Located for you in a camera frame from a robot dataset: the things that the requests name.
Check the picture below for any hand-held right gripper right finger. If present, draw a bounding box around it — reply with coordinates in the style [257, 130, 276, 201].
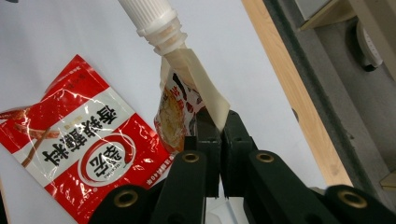
[220, 109, 259, 198]

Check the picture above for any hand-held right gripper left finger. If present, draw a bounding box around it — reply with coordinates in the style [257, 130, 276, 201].
[183, 106, 222, 199]

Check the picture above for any cream spouted sauce pouch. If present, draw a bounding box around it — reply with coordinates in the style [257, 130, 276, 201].
[117, 0, 232, 155]

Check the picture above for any red and white seasoning packet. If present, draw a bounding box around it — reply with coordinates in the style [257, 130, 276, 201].
[0, 53, 174, 224]

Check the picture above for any wooden table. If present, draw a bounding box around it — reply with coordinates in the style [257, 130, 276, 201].
[240, 0, 355, 189]

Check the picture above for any curved grey object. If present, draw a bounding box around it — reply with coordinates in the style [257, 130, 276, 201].
[355, 20, 385, 73]

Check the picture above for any light wooden desk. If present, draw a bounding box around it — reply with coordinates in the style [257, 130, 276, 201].
[294, 0, 396, 82]

